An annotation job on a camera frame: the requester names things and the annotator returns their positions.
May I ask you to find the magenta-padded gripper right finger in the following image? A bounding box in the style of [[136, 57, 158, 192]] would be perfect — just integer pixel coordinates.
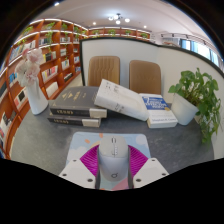
[[128, 144, 170, 189]]

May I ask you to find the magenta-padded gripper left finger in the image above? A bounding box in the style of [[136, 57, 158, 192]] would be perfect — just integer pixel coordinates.
[[58, 144, 101, 190]]

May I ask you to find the light grey computer mouse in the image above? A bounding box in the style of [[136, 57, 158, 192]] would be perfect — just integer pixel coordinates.
[[97, 134, 130, 183]]

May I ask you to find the pastel sun-print mouse pad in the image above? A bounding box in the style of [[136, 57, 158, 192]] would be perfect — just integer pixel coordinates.
[[66, 131, 152, 192]]

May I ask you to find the dark grey hardcover book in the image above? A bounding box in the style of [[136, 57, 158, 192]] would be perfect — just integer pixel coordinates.
[[47, 111, 102, 128], [48, 86, 108, 119]]

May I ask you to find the blue-and-white cover book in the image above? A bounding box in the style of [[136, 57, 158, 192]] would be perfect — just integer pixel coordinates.
[[139, 93, 179, 129]]

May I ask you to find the green plant in white pot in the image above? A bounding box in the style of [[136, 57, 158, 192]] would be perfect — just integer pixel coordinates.
[[168, 68, 223, 145]]

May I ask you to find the thick white book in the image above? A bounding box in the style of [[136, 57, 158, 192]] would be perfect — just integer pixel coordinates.
[[93, 78, 150, 122]]

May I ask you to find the white vase with pink flowers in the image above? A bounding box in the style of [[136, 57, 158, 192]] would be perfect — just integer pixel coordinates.
[[14, 48, 49, 116]]

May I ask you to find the tan upholstered chair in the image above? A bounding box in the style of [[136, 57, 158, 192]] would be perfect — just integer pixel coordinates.
[[128, 59, 163, 96], [87, 55, 121, 88]]

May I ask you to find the orange wooden bookshelf unit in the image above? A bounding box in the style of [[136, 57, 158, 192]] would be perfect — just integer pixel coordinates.
[[0, 18, 153, 159]]

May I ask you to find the window with grey curtains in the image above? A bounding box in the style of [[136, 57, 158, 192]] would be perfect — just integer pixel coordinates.
[[161, 33, 223, 69]]

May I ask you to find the multi-bulb ceiling lamp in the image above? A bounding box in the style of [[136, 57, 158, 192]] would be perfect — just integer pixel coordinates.
[[108, 13, 131, 25]]

